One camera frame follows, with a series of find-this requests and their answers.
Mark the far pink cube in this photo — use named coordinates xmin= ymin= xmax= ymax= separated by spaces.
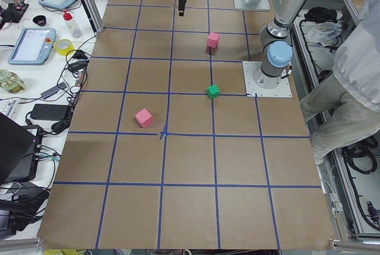
xmin=207 ymin=32 xmax=220 ymax=49

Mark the pink cube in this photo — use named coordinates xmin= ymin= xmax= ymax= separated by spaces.
xmin=135 ymin=109 xmax=154 ymax=128
xmin=207 ymin=32 xmax=220 ymax=49

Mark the near green cube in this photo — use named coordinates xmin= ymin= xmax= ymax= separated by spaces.
xmin=207 ymin=84 xmax=220 ymax=100

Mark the red cap squeeze bottle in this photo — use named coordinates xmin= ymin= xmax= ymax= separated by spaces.
xmin=63 ymin=10 xmax=83 ymax=39

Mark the yellow tape roll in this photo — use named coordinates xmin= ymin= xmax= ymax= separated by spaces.
xmin=53 ymin=39 xmax=75 ymax=56

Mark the near pink cube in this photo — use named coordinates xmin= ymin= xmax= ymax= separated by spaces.
xmin=135 ymin=109 xmax=154 ymax=128

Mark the black bowl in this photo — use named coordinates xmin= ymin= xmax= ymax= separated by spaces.
xmin=33 ymin=15 xmax=47 ymax=27

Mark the near teach pendant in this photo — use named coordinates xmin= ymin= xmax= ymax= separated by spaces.
xmin=8 ymin=27 xmax=56 ymax=65

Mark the black hard drive box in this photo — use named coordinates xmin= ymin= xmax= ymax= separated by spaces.
xmin=30 ymin=104 xmax=69 ymax=121

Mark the person in grey clothes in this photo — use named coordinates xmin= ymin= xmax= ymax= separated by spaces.
xmin=300 ymin=0 xmax=379 ymax=165

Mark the black laptop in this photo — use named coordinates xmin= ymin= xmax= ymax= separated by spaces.
xmin=1 ymin=114 xmax=43 ymax=184

